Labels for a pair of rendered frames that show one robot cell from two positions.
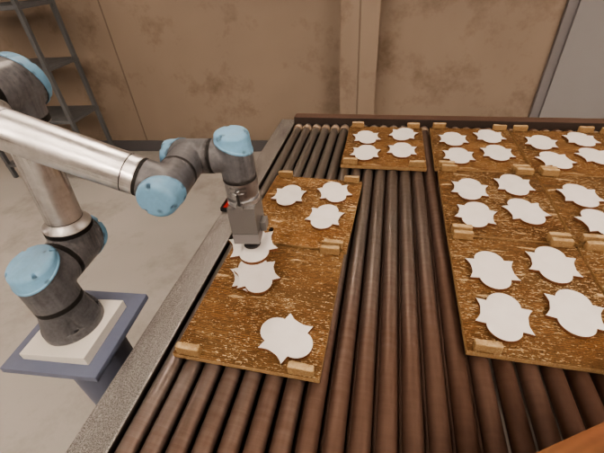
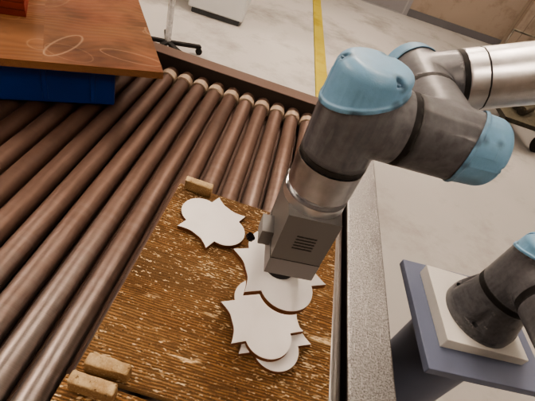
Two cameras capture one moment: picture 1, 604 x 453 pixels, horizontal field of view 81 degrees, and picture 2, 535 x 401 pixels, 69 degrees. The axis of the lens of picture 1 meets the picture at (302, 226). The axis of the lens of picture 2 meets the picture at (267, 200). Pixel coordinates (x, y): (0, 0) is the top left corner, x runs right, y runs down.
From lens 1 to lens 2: 104 cm
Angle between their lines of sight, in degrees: 99
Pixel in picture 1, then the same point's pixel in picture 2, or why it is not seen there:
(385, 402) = (118, 164)
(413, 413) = (95, 152)
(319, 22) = not seen: outside the picture
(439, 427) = (78, 141)
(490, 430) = (33, 130)
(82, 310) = (470, 288)
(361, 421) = (146, 157)
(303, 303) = (185, 265)
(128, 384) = (363, 225)
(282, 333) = (216, 223)
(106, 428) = (357, 199)
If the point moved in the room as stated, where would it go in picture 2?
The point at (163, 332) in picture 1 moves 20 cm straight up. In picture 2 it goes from (361, 271) to (411, 203)
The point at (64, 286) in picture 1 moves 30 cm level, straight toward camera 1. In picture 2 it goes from (503, 263) to (372, 173)
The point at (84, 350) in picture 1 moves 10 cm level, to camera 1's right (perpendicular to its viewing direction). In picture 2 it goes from (433, 273) to (395, 269)
